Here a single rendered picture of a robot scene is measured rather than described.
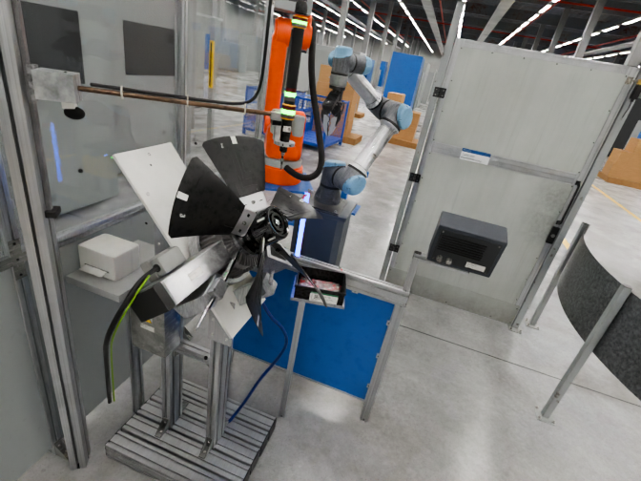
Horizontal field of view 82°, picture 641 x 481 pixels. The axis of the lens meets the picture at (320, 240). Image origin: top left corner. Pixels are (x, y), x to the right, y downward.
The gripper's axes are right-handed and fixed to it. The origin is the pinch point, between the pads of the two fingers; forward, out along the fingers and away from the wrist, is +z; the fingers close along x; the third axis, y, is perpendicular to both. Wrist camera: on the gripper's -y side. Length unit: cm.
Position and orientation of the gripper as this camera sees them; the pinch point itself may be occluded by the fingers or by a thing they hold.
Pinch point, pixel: (327, 133)
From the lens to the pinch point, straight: 173.8
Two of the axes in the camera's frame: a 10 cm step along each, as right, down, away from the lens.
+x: -9.4, -2.8, 2.1
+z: -1.7, 8.8, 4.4
